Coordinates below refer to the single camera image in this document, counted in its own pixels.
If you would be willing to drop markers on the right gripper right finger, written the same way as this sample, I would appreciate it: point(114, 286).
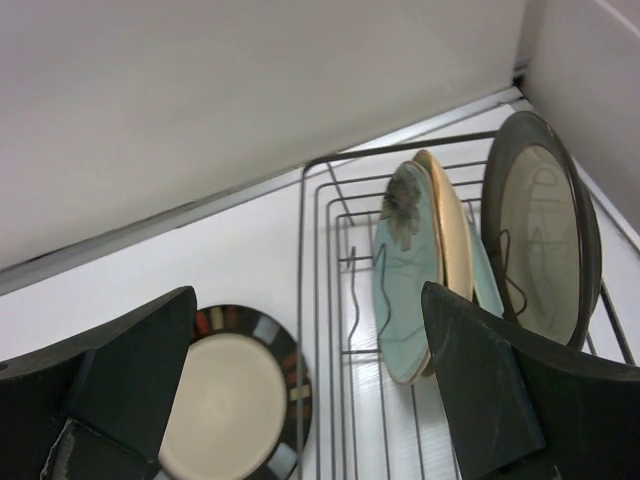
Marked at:
point(520, 406)

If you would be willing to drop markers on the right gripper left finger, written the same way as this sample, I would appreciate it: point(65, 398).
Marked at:
point(96, 405)

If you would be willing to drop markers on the teal rectangular divided plate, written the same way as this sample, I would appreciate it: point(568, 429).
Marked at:
point(485, 286)

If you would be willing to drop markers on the tan round bird plate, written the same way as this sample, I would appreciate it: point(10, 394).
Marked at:
point(453, 228)

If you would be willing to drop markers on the grey rim cream plate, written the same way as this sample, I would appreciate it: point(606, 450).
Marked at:
point(540, 231)

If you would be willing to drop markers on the teal round flower plate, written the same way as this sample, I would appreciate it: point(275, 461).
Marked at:
point(406, 255)

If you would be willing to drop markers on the striped rim round plate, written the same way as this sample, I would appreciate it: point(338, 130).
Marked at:
point(244, 404)

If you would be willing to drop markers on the wire dish rack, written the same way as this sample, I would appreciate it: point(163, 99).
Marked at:
point(364, 424)

